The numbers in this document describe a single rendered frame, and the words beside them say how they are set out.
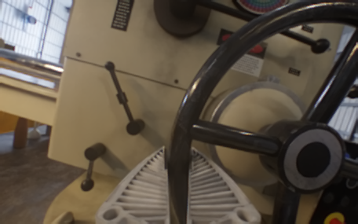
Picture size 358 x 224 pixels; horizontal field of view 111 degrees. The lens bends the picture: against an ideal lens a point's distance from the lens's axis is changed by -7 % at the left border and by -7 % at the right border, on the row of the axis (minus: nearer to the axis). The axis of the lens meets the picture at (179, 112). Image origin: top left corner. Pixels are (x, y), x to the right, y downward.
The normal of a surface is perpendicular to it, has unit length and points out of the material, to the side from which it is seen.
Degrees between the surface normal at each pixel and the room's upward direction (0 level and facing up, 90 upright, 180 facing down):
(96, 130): 90
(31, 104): 90
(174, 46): 90
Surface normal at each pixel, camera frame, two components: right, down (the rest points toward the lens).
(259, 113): -0.04, -0.03
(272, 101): 0.02, -0.41
